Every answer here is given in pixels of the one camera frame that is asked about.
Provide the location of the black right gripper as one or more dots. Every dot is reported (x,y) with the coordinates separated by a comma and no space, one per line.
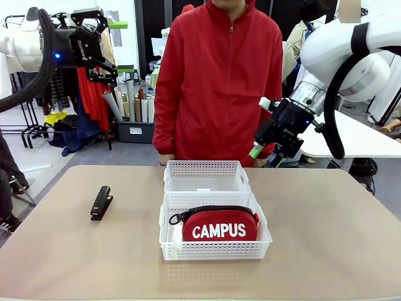
(282,128)

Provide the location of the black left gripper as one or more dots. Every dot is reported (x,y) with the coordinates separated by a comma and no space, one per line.
(81,47)

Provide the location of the red CAMPUS zipper pouch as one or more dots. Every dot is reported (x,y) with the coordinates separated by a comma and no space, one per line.
(219,227)

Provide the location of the black stapler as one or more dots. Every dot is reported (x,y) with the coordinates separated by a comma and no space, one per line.
(101,202)

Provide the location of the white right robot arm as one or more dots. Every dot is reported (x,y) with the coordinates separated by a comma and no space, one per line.
(332,47)

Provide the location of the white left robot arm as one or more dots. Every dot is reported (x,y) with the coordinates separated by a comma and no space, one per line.
(22,47)

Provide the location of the person's right forearm red sleeve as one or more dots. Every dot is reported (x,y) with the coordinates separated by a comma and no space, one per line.
(164,131)

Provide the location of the person's left hand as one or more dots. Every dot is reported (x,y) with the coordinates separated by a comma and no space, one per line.
(259,162)

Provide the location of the person's right hand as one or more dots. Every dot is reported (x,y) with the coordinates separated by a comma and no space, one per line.
(166,159)

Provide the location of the red garment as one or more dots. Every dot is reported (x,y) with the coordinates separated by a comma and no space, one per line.
(92,100)

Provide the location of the beige paper roll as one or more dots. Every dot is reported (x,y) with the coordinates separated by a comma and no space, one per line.
(119,100)

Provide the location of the grey paper roll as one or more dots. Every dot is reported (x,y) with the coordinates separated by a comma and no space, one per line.
(112,105)
(130,100)

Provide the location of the white perforated plastic basket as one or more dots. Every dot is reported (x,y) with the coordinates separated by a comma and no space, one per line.
(203,171)
(216,249)

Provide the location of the white paper roll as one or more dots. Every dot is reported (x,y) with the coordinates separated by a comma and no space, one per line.
(151,109)
(144,109)

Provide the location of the yellow cloth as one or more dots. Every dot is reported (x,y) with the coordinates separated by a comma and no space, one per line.
(55,117)

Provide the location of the blue garment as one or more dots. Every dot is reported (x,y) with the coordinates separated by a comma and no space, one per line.
(84,131)

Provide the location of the person in red jacket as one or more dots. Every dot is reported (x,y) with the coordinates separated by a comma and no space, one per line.
(219,78)

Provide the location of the grey plastic bin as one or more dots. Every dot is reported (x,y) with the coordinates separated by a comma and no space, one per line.
(134,131)

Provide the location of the white side table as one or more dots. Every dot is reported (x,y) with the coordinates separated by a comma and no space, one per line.
(360,141)

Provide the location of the black bag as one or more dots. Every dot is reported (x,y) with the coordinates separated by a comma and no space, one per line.
(363,172)

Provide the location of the black clothes rack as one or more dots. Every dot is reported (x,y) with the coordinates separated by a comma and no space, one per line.
(37,126)

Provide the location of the person in beige coat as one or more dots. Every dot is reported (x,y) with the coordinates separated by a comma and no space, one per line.
(297,44)

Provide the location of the person in dark trousers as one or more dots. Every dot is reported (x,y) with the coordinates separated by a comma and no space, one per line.
(6,175)

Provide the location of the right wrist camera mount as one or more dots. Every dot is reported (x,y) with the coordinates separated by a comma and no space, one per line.
(264,103)

